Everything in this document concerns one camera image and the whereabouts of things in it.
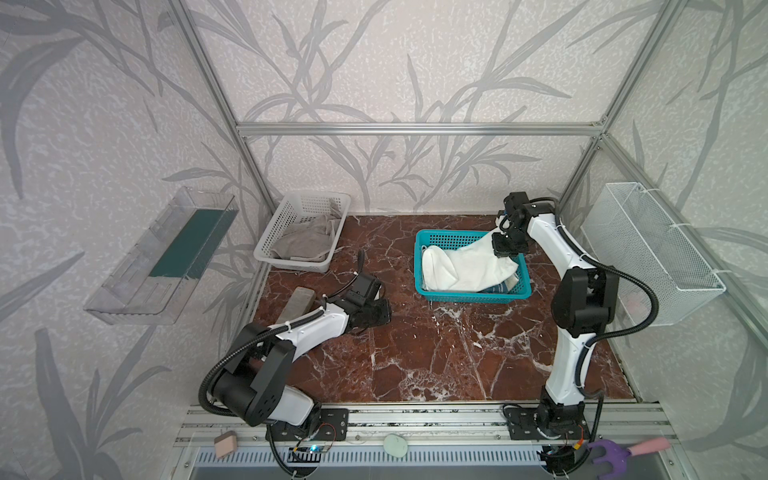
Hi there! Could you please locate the white towel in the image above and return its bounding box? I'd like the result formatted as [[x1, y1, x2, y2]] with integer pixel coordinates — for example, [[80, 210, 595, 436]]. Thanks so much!
[[421, 230, 519, 292]]

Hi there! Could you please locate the blue beige Doraemon towel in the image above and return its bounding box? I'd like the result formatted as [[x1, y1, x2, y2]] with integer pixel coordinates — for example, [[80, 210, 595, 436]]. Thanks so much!
[[481, 277, 521, 295]]

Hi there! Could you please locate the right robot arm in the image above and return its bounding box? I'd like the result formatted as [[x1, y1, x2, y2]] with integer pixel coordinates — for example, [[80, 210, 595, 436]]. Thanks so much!
[[492, 192, 660, 431]]

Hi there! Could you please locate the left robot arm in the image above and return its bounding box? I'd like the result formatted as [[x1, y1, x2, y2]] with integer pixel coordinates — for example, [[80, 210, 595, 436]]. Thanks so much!
[[198, 271, 392, 435]]

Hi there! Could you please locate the teal plastic basket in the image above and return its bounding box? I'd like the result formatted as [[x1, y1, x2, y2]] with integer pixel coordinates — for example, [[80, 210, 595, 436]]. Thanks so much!
[[414, 229, 532, 304]]

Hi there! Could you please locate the grey flat stone block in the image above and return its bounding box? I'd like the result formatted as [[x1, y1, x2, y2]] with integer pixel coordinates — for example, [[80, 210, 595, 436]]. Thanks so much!
[[276, 287, 316, 323]]

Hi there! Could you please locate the grey folded towel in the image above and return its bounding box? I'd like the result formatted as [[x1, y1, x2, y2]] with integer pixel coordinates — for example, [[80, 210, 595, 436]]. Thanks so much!
[[270, 214, 341, 262]]

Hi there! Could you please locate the grey plastic basket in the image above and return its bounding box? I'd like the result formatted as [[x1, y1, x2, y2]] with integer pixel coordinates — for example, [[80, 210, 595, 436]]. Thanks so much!
[[254, 191, 351, 273]]

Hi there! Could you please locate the pale green round disc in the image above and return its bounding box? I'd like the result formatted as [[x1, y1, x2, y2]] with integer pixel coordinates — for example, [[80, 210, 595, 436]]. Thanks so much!
[[382, 434, 409, 459]]

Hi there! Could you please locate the beige sponge block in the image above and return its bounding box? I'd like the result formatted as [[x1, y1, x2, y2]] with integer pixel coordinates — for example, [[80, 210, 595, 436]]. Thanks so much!
[[213, 431, 238, 459]]

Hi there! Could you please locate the purple pink fork tool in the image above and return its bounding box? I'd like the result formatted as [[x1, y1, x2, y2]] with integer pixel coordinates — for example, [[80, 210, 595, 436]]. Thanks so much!
[[587, 437, 671, 480]]

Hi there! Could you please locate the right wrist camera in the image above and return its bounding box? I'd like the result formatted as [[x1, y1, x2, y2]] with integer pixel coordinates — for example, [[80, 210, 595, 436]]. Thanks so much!
[[496, 192, 530, 229]]

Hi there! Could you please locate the white wire mesh basket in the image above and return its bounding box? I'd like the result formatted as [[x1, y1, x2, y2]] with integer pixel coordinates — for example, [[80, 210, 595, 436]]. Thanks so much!
[[581, 182, 726, 327]]

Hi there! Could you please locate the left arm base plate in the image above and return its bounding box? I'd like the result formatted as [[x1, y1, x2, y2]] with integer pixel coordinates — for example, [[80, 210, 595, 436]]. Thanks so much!
[[268, 407, 350, 442]]

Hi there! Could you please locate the aluminium rail frame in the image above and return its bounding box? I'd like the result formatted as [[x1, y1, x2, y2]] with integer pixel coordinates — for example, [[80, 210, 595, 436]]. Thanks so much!
[[161, 401, 698, 479]]

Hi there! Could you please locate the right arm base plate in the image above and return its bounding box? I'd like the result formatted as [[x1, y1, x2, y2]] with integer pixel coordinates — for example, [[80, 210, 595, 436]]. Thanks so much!
[[502, 403, 590, 441]]

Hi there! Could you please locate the clear acrylic wall shelf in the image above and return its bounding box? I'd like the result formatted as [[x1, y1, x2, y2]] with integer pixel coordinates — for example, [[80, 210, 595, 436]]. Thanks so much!
[[84, 187, 239, 326]]

